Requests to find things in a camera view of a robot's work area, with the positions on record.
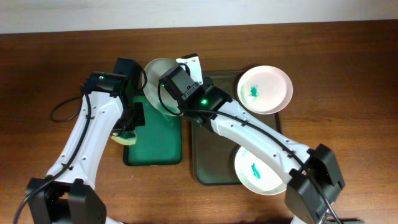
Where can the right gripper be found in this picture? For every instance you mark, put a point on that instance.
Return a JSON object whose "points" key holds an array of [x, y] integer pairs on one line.
{"points": [[208, 82]]}

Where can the pink-white plate with stain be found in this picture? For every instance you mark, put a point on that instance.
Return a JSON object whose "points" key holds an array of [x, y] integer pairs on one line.
{"points": [[265, 89]]}

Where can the white plate with green stain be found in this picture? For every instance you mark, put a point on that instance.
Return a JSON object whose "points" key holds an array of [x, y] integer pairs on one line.
{"points": [[256, 175]]}

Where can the grey plate with green stain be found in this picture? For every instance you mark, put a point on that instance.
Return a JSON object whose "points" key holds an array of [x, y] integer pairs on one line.
{"points": [[155, 81]]}

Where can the green yellow sponge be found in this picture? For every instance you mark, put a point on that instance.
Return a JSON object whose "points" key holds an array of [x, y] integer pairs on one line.
{"points": [[126, 138]]}

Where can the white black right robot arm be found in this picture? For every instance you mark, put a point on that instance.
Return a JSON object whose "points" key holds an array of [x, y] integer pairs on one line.
{"points": [[312, 176]]}

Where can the large brown tray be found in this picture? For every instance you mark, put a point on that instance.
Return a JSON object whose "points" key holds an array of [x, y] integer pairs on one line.
{"points": [[213, 155]]}

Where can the small green tray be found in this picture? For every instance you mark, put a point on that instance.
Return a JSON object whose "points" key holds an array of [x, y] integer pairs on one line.
{"points": [[159, 141]]}

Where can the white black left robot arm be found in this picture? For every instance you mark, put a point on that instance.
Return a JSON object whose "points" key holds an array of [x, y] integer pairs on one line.
{"points": [[67, 193]]}

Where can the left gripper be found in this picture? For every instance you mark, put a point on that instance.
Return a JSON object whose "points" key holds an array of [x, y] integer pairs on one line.
{"points": [[141, 120]]}

